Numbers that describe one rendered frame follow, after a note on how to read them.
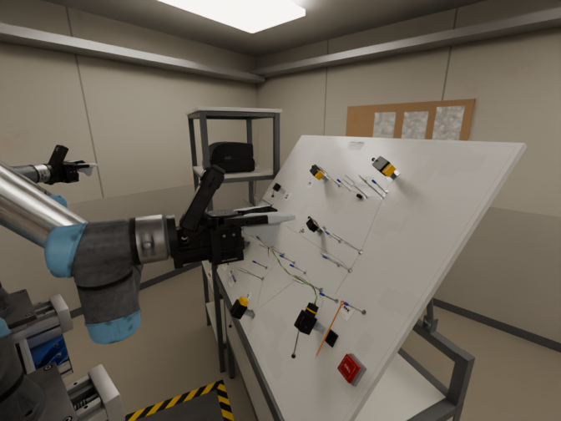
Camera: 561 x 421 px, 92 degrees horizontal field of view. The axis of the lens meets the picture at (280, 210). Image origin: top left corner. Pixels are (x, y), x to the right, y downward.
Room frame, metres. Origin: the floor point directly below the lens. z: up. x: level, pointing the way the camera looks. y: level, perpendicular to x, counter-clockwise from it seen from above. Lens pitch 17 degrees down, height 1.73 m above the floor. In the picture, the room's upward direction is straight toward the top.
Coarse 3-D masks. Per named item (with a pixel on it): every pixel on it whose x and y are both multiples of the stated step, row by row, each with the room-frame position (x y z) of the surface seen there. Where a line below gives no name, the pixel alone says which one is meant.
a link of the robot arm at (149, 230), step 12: (144, 216) 0.40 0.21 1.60; (156, 216) 0.40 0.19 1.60; (144, 228) 0.38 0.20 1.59; (156, 228) 0.38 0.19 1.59; (144, 240) 0.37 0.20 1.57; (156, 240) 0.37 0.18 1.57; (168, 240) 0.38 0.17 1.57; (144, 252) 0.36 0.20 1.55; (156, 252) 0.37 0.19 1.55; (168, 252) 0.38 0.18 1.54
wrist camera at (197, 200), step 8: (208, 168) 0.44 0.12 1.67; (216, 168) 0.43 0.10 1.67; (208, 176) 0.42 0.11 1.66; (216, 176) 0.43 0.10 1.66; (224, 176) 0.45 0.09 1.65; (200, 184) 0.43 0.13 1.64; (208, 184) 0.42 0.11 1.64; (216, 184) 0.43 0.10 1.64; (200, 192) 0.42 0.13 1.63; (208, 192) 0.42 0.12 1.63; (192, 200) 0.41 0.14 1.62; (200, 200) 0.41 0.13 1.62; (208, 200) 0.42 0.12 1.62; (192, 208) 0.41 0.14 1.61; (200, 208) 0.41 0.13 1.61; (184, 216) 0.40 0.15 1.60; (192, 216) 0.40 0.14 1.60; (200, 216) 0.41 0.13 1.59; (184, 224) 0.40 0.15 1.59; (192, 224) 0.40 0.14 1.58
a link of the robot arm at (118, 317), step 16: (80, 288) 0.34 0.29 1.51; (96, 288) 0.34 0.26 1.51; (112, 288) 0.35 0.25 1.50; (128, 288) 0.36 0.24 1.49; (96, 304) 0.34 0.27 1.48; (112, 304) 0.34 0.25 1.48; (128, 304) 0.36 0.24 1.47; (96, 320) 0.34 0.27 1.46; (112, 320) 0.34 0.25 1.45; (128, 320) 0.36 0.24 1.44; (96, 336) 0.34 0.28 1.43; (112, 336) 0.34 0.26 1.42; (128, 336) 0.35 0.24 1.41
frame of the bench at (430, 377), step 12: (228, 348) 1.51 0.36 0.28; (228, 360) 1.52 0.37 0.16; (408, 360) 0.90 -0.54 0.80; (240, 372) 1.21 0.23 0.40; (420, 372) 0.85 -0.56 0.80; (432, 384) 0.79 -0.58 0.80; (252, 408) 1.02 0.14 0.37; (432, 408) 0.70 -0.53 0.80; (444, 408) 0.70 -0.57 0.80; (456, 408) 0.70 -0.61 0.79; (408, 420) 0.66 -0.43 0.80; (420, 420) 0.66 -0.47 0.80; (432, 420) 0.66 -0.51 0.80; (444, 420) 0.68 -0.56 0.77; (456, 420) 0.71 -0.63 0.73
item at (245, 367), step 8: (232, 328) 1.34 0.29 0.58; (232, 336) 1.36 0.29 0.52; (232, 344) 1.37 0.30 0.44; (240, 344) 1.18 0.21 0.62; (240, 352) 1.19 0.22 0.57; (240, 360) 1.20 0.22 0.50; (248, 360) 1.06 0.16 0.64; (240, 368) 1.20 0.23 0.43; (248, 368) 1.06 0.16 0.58; (248, 376) 1.07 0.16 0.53; (248, 384) 1.08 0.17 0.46; (248, 392) 1.08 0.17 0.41
